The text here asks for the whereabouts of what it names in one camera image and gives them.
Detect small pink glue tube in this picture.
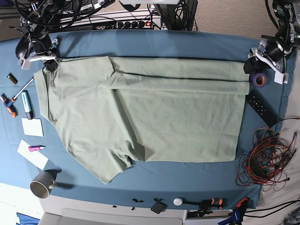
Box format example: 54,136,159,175
28,146,45,152

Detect black square plate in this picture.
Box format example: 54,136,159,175
150,201,167,214

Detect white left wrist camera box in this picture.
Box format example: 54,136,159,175
274,72,289,85

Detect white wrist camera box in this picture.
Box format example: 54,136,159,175
274,72,289,85
18,56,31,70

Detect white power strip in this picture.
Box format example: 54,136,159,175
69,9,166,30

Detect purple tape roll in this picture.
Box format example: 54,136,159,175
251,73,267,88

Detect sage green T-shirt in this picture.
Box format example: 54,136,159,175
34,56,250,184

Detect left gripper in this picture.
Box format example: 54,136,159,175
243,40,292,74

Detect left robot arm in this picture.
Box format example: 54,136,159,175
244,0,300,74

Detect light blue highlighter marker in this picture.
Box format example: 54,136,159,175
21,90,34,120

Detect silver pen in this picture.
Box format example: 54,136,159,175
11,77,35,102

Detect black remote control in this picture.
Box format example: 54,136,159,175
246,90,278,128

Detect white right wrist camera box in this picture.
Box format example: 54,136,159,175
18,56,31,70

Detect white square paper note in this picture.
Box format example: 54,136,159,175
22,118,44,137

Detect orange black bar clamp bottom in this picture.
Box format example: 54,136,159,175
183,198,224,218

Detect white rectangular paper slip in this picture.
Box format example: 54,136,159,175
17,140,48,170

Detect grey ceramic mug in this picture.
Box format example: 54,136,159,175
30,167,62,199

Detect red black wire bundle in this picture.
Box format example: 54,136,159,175
235,116,300,193

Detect white round puck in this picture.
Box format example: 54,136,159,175
173,198,183,206

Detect black computer mouse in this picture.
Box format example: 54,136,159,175
15,37,30,59

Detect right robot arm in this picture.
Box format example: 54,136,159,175
14,0,68,72

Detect blue black clamp bottom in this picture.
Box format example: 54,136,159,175
218,197,250,225

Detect blue table cloth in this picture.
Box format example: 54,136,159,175
0,29,297,210

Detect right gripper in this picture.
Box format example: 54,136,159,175
28,35,60,72

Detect blue orange screwdriver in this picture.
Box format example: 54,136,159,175
0,94,17,118

